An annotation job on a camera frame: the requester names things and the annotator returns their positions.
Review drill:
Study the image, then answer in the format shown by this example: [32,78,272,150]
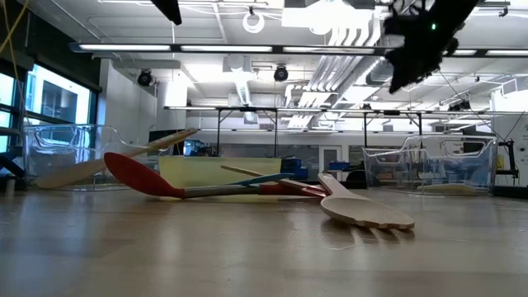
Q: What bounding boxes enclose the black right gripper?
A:
[384,10,442,95]

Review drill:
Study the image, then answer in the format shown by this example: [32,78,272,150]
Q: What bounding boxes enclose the wooden slotted spoon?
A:
[316,172,416,230]

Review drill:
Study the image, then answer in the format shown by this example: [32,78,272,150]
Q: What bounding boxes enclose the large wooden spoon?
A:
[35,135,182,190]

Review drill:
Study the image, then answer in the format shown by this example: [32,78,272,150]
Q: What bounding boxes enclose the clear plastic bin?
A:
[23,124,170,191]
[362,134,498,196]

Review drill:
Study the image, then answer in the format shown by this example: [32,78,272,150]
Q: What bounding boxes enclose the black monitor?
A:
[148,129,186,157]

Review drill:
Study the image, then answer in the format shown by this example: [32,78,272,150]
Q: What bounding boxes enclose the black equipment stand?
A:
[494,139,520,186]

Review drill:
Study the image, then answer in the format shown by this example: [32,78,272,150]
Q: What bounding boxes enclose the window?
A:
[0,61,100,153]

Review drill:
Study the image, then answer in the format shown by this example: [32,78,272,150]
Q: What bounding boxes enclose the short blue silicone spatula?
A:
[224,172,295,187]

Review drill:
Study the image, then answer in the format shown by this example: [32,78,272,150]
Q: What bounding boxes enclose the yellow translucent plastic bin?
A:
[158,155,282,190]

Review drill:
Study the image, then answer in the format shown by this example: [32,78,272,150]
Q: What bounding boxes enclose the dark blue chair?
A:
[0,151,26,198]

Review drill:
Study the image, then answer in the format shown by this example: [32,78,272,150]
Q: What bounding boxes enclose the white cable loop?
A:
[242,11,266,34]

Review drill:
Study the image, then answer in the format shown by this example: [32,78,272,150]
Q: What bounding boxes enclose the black truss frame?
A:
[163,105,528,160]

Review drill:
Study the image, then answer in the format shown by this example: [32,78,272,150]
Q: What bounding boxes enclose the yellow hanging cable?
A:
[0,0,31,137]

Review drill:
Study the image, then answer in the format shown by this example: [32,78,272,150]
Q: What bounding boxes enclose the red slotted spoon steel handle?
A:
[103,151,306,200]

